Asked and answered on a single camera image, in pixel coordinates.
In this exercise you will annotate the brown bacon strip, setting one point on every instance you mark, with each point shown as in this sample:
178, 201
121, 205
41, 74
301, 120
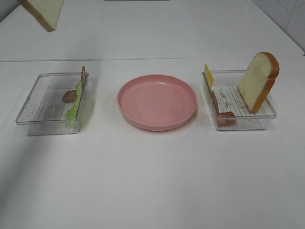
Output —
225, 118
71, 95

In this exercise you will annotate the green lettuce leaf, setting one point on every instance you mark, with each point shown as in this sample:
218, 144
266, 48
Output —
71, 114

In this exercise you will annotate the bread slice with brown crust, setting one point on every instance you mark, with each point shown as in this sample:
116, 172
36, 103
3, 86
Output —
46, 12

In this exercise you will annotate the pink round plate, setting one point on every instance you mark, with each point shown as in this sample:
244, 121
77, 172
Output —
157, 102

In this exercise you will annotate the yellow cheese slice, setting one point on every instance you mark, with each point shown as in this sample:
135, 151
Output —
209, 77

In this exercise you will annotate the clear plastic right container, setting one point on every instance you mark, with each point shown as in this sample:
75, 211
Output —
225, 86

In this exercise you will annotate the clear plastic container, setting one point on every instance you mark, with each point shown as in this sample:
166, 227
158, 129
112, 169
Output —
43, 112
225, 86

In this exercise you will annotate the clear plastic left container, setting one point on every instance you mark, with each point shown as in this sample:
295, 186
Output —
43, 112

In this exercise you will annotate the upright bread slice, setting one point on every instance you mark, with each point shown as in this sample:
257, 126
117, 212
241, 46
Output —
258, 80

